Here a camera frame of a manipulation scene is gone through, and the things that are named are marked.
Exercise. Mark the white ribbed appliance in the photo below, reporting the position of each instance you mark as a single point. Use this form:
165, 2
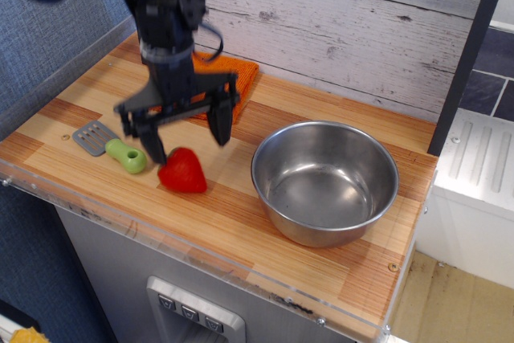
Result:
468, 217

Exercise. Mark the orange folded cloth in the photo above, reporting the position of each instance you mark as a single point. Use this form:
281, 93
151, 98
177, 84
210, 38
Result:
245, 70

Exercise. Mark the grey toy kitchen cabinet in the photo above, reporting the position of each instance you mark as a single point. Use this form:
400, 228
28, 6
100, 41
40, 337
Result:
118, 269

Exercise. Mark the silver button panel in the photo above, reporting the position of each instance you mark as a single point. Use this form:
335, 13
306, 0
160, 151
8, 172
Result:
182, 316

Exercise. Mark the stainless steel bowl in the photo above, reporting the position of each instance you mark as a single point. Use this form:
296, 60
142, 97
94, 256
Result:
323, 183

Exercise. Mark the green handled grey spatula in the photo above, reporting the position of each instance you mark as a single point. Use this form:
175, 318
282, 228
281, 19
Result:
96, 139

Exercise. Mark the red toy strawberry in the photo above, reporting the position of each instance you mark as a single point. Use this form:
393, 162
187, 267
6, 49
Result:
183, 172

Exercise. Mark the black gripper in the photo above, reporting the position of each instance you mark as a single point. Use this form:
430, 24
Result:
168, 96

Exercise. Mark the yellow object bottom corner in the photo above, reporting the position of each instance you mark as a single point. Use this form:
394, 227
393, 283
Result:
28, 336

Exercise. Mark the dark grey right post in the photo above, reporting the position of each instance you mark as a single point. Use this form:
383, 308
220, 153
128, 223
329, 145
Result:
478, 31

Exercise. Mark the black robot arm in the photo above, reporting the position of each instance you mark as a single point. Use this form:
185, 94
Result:
167, 24

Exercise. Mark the clear acrylic edge guard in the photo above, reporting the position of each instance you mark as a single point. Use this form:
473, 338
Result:
347, 290

